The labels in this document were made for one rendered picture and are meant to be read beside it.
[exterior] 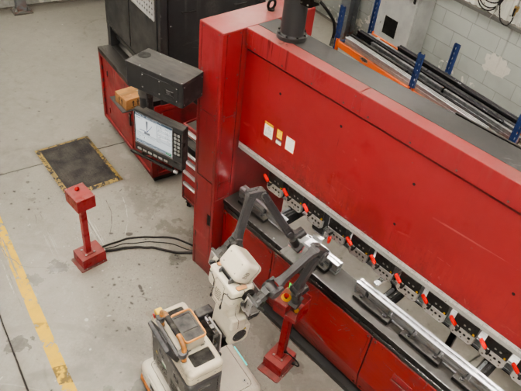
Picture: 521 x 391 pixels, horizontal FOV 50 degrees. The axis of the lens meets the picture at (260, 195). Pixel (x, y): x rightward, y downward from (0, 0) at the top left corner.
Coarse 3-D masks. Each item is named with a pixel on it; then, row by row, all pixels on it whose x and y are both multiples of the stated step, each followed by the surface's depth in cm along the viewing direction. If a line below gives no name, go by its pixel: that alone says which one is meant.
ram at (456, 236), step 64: (256, 64) 372; (256, 128) 399; (320, 128) 350; (320, 192) 374; (384, 192) 331; (448, 192) 296; (384, 256) 352; (448, 256) 313; (512, 256) 282; (512, 320) 298
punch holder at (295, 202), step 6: (288, 186) 397; (288, 192) 399; (294, 192) 395; (294, 198) 397; (300, 198) 392; (288, 204) 404; (294, 204) 400; (300, 204) 395; (306, 204) 399; (300, 210) 397
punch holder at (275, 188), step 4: (272, 176) 406; (276, 176) 403; (272, 180) 408; (276, 180) 405; (280, 180) 401; (272, 184) 410; (276, 184) 407; (280, 184) 403; (284, 184) 401; (268, 188) 415; (272, 188) 412; (276, 188) 408; (280, 188) 405; (272, 192) 414; (276, 192) 410; (280, 192) 407; (280, 196) 408; (284, 196) 412
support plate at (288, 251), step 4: (300, 240) 404; (304, 240) 404; (284, 248) 396; (288, 248) 397; (304, 248) 398; (308, 248) 399; (280, 252) 394; (284, 252) 393; (288, 252) 394; (292, 252) 394; (296, 252) 395; (304, 252) 395; (288, 256) 391; (292, 256) 391; (296, 256) 392; (300, 256) 392; (292, 260) 389; (296, 260) 389
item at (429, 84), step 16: (368, 48) 547; (384, 48) 553; (400, 48) 554; (384, 64) 529; (400, 64) 535; (432, 64) 532; (400, 80) 518; (432, 80) 511; (448, 80) 518; (432, 96) 492; (448, 96) 498; (464, 96) 494; (480, 96) 496; (464, 112) 472; (480, 112) 475; (496, 112) 482; (496, 128) 465; (512, 128) 466
